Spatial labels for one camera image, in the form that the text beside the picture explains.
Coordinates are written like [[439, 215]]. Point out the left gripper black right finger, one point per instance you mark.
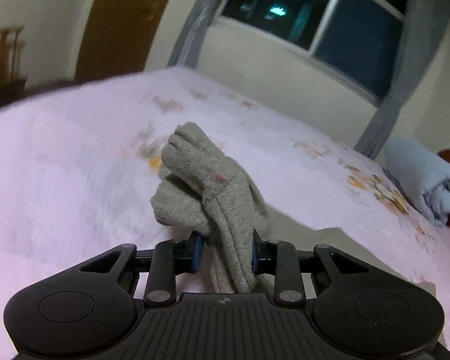
[[279, 258]]

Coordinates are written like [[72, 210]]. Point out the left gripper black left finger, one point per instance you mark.
[[172, 258]]

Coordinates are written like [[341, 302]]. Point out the grey-green pants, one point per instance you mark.
[[203, 190]]

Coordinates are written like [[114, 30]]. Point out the pink floral bed sheet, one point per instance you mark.
[[78, 168]]

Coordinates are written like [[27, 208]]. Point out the light blue folded quilt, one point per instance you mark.
[[423, 176]]

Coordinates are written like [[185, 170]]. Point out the wooden chair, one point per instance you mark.
[[12, 84]]

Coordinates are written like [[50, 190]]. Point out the dark glass window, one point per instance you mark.
[[353, 40]]

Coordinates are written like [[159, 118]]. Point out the brown wooden door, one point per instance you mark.
[[117, 38]]

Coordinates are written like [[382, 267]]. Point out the grey left curtain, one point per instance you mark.
[[187, 49]]

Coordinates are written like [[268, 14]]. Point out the grey curtain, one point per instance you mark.
[[187, 49], [424, 28]]

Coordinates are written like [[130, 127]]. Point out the grey right curtain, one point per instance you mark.
[[424, 28]]

